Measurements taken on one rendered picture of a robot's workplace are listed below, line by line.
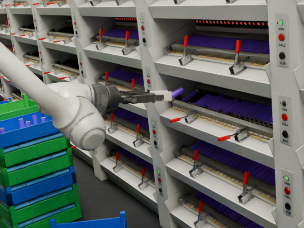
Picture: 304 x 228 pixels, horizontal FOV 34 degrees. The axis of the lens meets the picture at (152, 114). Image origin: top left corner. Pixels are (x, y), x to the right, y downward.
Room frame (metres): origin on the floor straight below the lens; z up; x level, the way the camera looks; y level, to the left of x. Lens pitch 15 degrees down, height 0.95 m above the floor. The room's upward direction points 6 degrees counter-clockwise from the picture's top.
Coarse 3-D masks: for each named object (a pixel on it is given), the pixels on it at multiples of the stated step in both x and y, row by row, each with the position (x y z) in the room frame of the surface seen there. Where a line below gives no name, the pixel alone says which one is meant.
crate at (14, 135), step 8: (8, 120) 2.03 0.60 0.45; (16, 120) 2.05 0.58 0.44; (24, 120) 2.07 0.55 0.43; (32, 120) 2.09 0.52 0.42; (40, 120) 2.11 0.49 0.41; (48, 120) 2.11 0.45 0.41; (8, 128) 2.03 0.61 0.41; (16, 128) 2.05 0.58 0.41; (24, 128) 1.86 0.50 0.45; (32, 128) 1.88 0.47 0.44; (40, 128) 1.90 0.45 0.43; (48, 128) 1.92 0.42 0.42; (56, 128) 1.94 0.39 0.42; (0, 136) 1.81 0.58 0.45; (8, 136) 1.83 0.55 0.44; (16, 136) 1.84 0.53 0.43; (24, 136) 1.86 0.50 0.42; (32, 136) 1.88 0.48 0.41; (40, 136) 1.90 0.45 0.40; (0, 144) 1.80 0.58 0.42; (8, 144) 1.82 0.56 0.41
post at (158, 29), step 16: (144, 0) 1.75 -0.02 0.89; (160, 32) 1.75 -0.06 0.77; (144, 48) 1.79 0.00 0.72; (144, 64) 1.80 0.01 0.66; (144, 80) 1.81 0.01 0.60; (160, 80) 1.74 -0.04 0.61; (176, 80) 1.77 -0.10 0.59; (160, 128) 1.74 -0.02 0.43; (160, 144) 1.75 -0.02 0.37; (160, 160) 1.76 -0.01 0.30; (176, 192) 1.75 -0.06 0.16; (160, 208) 1.80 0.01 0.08; (160, 224) 1.81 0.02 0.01; (176, 224) 1.75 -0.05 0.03
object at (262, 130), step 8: (176, 104) 1.71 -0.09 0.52; (184, 104) 1.67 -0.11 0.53; (192, 104) 1.64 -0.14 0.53; (200, 112) 1.57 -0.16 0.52; (208, 112) 1.54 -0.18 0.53; (216, 112) 1.51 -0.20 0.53; (224, 120) 1.46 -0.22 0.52; (232, 120) 1.42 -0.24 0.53; (240, 120) 1.40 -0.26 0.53; (240, 128) 1.38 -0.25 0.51; (248, 128) 1.36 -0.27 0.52; (256, 128) 1.32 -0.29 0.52; (264, 128) 1.30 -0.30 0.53; (256, 136) 1.31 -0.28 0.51; (272, 136) 1.27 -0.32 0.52
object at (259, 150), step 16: (176, 96) 1.75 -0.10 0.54; (160, 112) 1.73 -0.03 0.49; (176, 112) 1.69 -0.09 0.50; (176, 128) 1.66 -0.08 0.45; (192, 128) 1.54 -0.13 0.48; (208, 128) 1.48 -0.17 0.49; (224, 128) 1.44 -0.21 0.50; (224, 144) 1.40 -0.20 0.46; (240, 144) 1.32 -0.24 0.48; (256, 144) 1.28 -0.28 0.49; (272, 144) 1.19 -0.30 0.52; (256, 160) 1.28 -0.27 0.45; (272, 160) 1.21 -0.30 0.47
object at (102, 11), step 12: (84, 0) 2.37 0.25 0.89; (96, 0) 2.20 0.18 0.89; (108, 0) 2.14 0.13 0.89; (120, 0) 1.96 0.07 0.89; (132, 0) 1.94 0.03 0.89; (84, 12) 2.31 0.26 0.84; (96, 12) 2.18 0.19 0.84; (108, 12) 2.06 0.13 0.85; (120, 12) 1.96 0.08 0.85; (132, 12) 1.86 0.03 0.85
